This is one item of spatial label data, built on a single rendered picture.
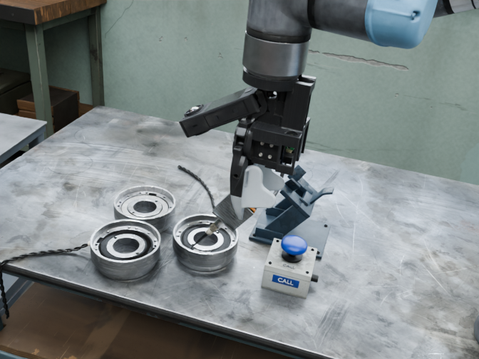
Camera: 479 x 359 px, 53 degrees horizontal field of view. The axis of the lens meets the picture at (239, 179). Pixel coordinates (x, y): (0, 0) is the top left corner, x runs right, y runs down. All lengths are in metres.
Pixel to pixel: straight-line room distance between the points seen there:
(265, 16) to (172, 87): 1.99
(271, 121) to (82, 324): 0.61
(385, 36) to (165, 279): 0.46
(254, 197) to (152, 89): 1.97
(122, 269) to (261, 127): 0.30
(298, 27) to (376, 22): 0.09
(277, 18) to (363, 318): 0.44
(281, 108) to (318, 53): 1.69
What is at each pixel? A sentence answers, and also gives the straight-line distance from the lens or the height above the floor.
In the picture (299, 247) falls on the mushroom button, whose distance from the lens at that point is 0.71.
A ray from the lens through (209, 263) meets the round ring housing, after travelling 0.74.
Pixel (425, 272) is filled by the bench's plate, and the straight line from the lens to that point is 0.87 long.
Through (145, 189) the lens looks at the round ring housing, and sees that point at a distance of 0.88.
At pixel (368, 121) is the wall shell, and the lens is 2.35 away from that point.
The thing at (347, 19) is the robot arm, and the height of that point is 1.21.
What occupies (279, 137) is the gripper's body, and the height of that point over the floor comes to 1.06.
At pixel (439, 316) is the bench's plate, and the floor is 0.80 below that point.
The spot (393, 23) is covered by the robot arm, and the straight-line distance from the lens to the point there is 0.49.
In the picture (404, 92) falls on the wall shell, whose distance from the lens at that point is 2.30.
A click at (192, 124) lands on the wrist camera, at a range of 0.62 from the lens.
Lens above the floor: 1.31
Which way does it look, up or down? 30 degrees down
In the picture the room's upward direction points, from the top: 7 degrees clockwise
